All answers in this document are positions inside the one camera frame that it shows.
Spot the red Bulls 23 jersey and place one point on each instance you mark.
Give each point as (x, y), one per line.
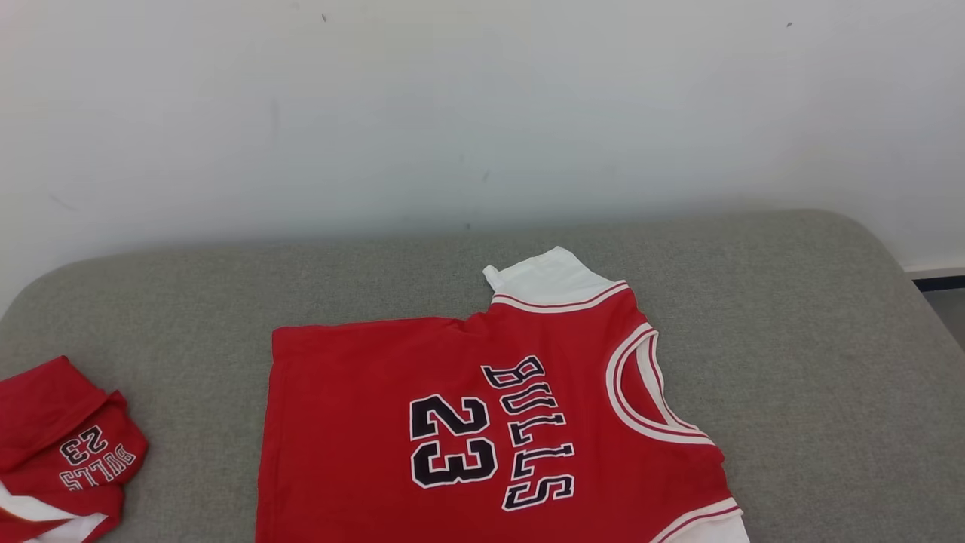
(362, 422)

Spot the red Bulls 23 shorts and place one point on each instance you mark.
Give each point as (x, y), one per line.
(45, 407)

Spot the dark skirting board strip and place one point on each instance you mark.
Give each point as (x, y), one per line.
(942, 283)

